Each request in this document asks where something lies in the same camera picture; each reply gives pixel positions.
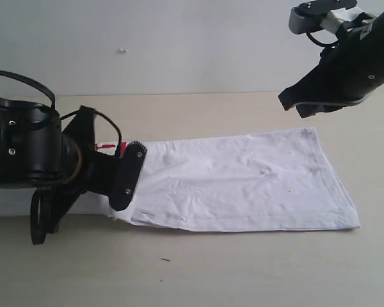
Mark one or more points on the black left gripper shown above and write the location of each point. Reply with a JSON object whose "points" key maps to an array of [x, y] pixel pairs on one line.
{"points": [[95, 172]]}

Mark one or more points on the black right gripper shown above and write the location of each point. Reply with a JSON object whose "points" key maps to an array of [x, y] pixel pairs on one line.
{"points": [[354, 70]]}

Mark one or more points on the white t-shirt red lettering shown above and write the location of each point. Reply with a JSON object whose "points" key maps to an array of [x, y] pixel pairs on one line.
{"points": [[265, 182]]}

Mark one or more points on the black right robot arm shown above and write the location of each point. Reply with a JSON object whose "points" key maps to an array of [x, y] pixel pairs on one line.
{"points": [[329, 42]]}

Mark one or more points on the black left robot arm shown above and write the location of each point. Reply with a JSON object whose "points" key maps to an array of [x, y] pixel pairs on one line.
{"points": [[59, 163]]}

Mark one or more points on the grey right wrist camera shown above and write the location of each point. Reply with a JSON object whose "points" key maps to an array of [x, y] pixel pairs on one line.
{"points": [[329, 15]]}

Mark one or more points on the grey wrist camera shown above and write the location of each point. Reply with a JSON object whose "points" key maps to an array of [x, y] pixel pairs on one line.
{"points": [[329, 15], [127, 176]]}

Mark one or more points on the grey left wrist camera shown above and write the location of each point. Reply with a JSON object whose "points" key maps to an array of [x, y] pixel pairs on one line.
{"points": [[127, 176]]}

